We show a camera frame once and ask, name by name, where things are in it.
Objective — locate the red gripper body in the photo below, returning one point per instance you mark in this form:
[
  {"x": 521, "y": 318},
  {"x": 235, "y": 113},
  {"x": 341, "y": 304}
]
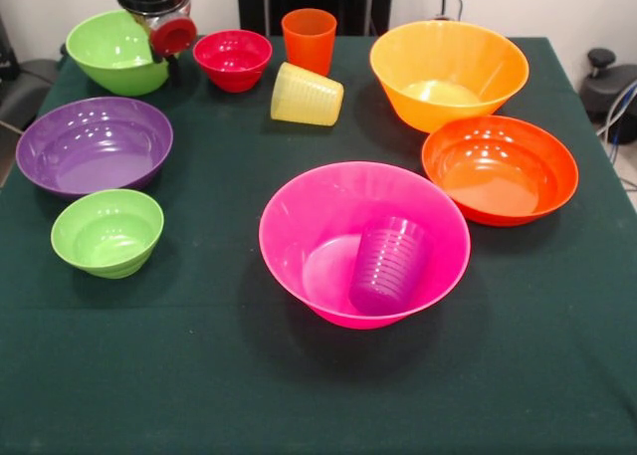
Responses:
[{"x": 171, "y": 37}]

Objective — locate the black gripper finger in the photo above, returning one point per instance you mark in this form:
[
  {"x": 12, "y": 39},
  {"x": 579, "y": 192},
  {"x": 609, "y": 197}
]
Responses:
[
  {"x": 159, "y": 58},
  {"x": 175, "y": 71}
]

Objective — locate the large green bowl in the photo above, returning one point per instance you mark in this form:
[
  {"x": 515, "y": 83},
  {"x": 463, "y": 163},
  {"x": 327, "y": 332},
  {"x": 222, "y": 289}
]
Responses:
[{"x": 109, "y": 57}]

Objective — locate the yellow cup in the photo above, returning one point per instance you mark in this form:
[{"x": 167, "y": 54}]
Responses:
[{"x": 308, "y": 99}]

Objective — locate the pink bowl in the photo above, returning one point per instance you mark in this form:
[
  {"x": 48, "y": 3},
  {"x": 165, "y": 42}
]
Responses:
[{"x": 308, "y": 211}]

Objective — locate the purple cup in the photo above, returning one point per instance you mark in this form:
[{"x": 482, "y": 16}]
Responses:
[{"x": 388, "y": 271}]

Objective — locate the yellow bowl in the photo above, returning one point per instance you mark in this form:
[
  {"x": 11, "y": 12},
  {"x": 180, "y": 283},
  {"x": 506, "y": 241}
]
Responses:
[{"x": 473, "y": 52}]

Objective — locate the red bowl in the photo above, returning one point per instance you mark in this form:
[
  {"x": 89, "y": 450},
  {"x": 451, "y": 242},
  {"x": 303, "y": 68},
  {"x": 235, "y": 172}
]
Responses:
[{"x": 234, "y": 62}]

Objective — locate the purple bowl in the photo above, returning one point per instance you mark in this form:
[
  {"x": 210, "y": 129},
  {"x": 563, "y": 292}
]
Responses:
[{"x": 94, "y": 151}]

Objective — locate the dark grey chair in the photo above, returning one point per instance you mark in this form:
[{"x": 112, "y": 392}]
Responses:
[{"x": 30, "y": 86}]

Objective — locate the orange cup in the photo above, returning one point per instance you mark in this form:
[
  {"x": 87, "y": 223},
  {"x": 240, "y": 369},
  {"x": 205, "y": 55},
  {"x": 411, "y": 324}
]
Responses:
[{"x": 308, "y": 47}]

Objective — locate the small green bowl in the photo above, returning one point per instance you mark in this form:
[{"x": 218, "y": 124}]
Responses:
[{"x": 107, "y": 236}]

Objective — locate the dark green tablecloth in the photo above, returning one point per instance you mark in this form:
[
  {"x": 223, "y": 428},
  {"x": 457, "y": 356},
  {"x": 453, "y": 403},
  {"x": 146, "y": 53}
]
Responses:
[{"x": 149, "y": 350}]

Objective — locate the orange bowl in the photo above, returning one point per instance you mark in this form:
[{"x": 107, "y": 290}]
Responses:
[{"x": 497, "y": 171}]

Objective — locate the black round equipment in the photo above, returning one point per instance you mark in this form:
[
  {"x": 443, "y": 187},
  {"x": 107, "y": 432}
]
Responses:
[{"x": 604, "y": 86}]

